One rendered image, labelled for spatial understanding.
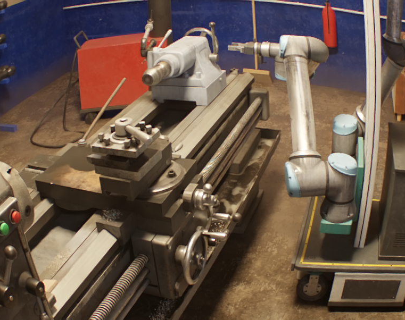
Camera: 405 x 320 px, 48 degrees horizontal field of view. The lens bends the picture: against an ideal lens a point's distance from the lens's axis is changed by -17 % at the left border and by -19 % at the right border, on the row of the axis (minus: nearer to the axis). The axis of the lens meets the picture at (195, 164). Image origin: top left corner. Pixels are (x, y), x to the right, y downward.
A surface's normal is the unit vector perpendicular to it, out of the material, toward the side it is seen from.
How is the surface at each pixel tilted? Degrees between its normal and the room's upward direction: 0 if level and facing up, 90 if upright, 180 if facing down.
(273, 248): 0
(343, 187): 90
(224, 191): 0
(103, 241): 36
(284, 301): 0
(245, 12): 90
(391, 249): 90
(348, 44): 90
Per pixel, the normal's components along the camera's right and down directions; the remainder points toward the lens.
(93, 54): 0.00, 0.45
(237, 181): -0.05, -0.89
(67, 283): 0.51, -0.66
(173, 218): 0.94, 0.11
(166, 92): -0.35, 0.44
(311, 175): -0.06, -0.16
